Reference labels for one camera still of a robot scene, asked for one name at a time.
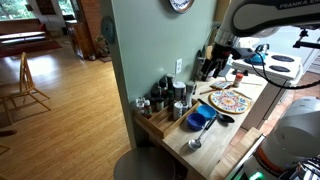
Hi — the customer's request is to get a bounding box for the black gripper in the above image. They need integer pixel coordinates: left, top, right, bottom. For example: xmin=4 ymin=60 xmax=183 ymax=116
xmin=200 ymin=43 xmax=231 ymax=81

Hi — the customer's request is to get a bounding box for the glass steel pepper grinder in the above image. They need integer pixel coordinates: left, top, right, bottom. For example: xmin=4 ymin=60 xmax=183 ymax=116
xmin=186 ymin=81 xmax=195 ymax=108

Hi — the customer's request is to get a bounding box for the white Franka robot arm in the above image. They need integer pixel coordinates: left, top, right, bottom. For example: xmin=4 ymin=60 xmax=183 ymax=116
xmin=201 ymin=0 xmax=320 ymax=80

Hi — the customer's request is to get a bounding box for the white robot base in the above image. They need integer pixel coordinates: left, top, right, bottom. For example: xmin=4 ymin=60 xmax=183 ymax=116
xmin=244 ymin=96 xmax=320 ymax=180

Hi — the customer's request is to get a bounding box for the red-capped spice jar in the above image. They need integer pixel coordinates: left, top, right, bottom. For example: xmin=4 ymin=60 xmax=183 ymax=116
xmin=233 ymin=73 xmax=244 ymax=88

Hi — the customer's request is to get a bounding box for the wooden spice tray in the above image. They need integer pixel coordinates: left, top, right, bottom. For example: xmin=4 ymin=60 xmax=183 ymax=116
xmin=134 ymin=99 xmax=199 ymax=139

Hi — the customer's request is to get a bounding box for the small patterned square tile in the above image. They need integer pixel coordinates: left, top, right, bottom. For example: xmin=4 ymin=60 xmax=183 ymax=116
xmin=211 ymin=81 xmax=231 ymax=90

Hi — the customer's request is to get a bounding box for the blue kettle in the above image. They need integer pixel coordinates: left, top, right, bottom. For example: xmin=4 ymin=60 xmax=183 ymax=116
xmin=245 ymin=44 xmax=269 ymax=65

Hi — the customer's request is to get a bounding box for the colourful patterned round plate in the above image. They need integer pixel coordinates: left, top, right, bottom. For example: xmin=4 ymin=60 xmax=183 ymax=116
xmin=209 ymin=90 xmax=250 ymax=114

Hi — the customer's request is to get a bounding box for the steel lidded canister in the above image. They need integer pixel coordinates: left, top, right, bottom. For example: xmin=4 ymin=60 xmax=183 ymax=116
xmin=173 ymin=81 xmax=186 ymax=101

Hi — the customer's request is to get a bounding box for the light blue bowl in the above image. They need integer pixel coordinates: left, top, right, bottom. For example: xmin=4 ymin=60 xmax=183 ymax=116
xmin=197 ymin=105 xmax=216 ymax=120

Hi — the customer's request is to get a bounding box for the black serving spoon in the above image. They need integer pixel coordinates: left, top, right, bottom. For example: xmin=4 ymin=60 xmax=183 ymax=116
xmin=197 ymin=98 xmax=235 ymax=123

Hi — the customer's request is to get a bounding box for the white electric stove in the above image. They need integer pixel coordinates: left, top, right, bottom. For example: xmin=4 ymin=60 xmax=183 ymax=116
xmin=232 ymin=51 xmax=303 ymax=81

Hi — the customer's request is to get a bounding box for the dark blue bowl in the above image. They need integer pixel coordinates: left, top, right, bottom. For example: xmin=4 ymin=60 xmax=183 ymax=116
xmin=187 ymin=113 xmax=206 ymax=131

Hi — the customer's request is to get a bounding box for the steel ladle spoon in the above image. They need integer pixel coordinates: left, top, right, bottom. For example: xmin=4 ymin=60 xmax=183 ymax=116
xmin=188 ymin=118 xmax=216 ymax=150

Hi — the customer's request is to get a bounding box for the round grey stool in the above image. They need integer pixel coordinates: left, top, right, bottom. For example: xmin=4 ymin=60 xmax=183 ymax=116
xmin=113 ymin=147 xmax=175 ymax=180

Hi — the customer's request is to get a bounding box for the wooden chair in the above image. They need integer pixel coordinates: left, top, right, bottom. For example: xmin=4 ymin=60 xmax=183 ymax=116
xmin=0 ymin=52 xmax=50 ymax=124

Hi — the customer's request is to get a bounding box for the white wall outlet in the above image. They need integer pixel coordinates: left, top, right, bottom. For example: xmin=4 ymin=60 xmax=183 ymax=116
xmin=175 ymin=58 xmax=183 ymax=74

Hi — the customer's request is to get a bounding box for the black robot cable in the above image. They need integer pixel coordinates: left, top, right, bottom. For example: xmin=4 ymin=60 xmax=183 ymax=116
xmin=250 ymin=49 xmax=320 ymax=90

